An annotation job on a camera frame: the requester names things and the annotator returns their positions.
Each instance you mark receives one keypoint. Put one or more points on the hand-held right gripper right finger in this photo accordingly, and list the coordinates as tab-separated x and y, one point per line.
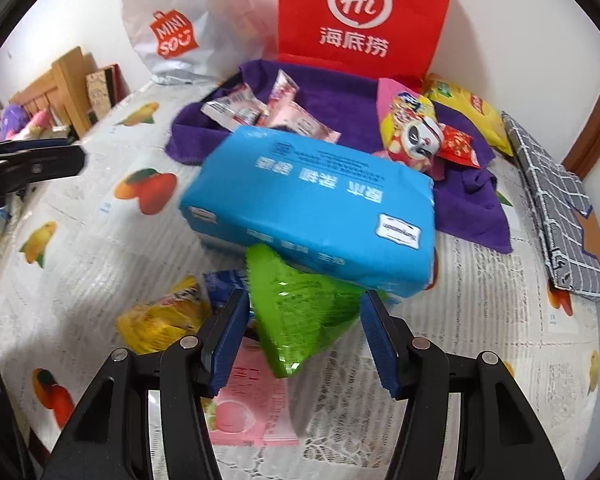
380	345

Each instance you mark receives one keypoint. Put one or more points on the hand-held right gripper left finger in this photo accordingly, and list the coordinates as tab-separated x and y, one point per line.
227	345

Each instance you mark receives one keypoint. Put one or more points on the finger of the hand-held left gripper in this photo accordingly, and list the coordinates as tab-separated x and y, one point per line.
40	167
25	146

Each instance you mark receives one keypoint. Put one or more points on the green snack packet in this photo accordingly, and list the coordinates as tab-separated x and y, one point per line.
295	320

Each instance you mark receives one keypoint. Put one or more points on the panda print snack packet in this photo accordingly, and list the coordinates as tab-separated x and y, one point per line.
415	140

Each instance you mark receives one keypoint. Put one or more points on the red patterned snack packet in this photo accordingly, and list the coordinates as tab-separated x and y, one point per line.
460	145

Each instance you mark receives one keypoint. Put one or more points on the pale pink snack packet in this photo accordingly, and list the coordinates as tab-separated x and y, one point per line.
305	122

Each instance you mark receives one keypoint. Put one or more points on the colourful pink stick packet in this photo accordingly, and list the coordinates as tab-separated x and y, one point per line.
282	92

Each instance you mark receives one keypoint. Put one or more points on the purple plush toy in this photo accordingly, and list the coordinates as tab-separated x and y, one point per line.
12	120

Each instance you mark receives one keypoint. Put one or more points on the blue snack packet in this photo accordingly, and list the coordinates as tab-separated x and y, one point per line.
225	285

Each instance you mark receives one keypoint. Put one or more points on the pink peach snack packet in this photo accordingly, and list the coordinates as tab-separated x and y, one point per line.
250	410

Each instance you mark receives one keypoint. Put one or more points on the patterned cardboard box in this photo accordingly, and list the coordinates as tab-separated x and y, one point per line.
102	92

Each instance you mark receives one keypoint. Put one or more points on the blue tissue pack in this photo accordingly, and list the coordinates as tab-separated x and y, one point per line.
320	210

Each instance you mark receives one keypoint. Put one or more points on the purple towel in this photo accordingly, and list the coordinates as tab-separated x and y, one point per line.
465	205

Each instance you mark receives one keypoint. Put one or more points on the silver and red snack packet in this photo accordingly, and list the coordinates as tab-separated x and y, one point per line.
235	107

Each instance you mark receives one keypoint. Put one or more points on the white plastic bag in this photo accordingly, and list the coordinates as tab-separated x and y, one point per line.
190	20

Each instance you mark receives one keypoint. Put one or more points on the grey checked folded box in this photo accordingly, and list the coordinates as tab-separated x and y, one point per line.
565	210

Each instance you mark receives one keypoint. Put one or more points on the pink and yellow snack packet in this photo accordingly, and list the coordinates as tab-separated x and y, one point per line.
395	105

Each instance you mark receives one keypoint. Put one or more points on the yellow chip bag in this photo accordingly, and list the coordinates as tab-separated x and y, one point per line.
475	110

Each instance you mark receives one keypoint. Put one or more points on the red paper bag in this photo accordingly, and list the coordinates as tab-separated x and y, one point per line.
360	20

